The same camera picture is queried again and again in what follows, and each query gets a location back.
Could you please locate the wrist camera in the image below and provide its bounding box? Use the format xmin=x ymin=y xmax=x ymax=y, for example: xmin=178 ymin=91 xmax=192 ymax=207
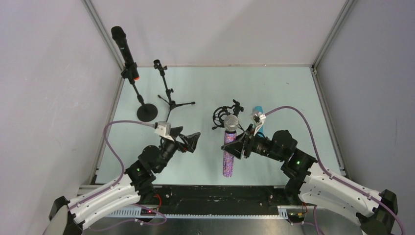
xmin=251 ymin=111 xmax=266 ymax=135
xmin=155 ymin=121 xmax=174 ymax=141

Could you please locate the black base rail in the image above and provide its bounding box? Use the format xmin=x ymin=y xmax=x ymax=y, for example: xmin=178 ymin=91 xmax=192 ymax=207
xmin=137 ymin=185 xmax=306 ymax=216

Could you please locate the blue microphone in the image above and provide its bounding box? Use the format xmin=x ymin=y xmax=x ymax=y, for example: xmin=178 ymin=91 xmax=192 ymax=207
xmin=253 ymin=105 xmax=265 ymax=137

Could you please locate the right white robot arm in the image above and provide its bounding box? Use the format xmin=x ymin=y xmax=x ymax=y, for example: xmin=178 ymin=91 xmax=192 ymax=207
xmin=221 ymin=125 xmax=397 ymax=235

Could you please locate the right circuit board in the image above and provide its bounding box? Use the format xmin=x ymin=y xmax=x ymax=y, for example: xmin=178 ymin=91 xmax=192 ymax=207
xmin=287 ymin=212 xmax=306 ymax=225

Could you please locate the circuit board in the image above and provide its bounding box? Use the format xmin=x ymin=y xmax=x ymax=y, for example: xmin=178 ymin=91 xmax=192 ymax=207
xmin=139 ymin=208 xmax=158 ymax=217
xmin=287 ymin=212 xmax=306 ymax=225

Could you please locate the tall black tripod stand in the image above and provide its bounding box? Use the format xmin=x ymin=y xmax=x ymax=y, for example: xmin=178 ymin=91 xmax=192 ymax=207
xmin=153 ymin=59 xmax=196 ymax=121

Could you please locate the purple glitter microphone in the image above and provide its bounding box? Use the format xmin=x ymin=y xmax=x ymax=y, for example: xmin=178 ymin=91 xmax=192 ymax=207
xmin=222 ymin=114 xmax=241 ymax=178

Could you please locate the black round base stand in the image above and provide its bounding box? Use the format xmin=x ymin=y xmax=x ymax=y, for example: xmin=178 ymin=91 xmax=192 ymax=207
xmin=121 ymin=63 xmax=158 ymax=122

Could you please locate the shock mount tripod stand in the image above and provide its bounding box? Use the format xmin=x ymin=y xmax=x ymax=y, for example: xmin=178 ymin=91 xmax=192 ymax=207
xmin=211 ymin=99 xmax=244 ymax=130

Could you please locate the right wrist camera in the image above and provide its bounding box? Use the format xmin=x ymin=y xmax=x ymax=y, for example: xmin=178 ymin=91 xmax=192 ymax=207
xmin=251 ymin=111 xmax=266 ymax=135

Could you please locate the left circuit board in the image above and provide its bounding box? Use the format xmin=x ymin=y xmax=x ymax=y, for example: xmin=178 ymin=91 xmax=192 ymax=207
xmin=139 ymin=208 xmax=158 ymax=217

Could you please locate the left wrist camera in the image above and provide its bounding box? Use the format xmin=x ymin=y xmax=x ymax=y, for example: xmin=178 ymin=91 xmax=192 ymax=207
xmin=155 ymin=121 xmax=174 ymax=141

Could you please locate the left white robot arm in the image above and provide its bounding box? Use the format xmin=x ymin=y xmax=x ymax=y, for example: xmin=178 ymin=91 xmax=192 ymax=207
xmin=43 ymin=122 xmax=201 ymax=235

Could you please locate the black microphone orange end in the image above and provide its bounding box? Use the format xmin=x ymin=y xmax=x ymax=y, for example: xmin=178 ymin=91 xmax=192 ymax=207
xmin=111 ymin=26 xmax=139 ymax=84

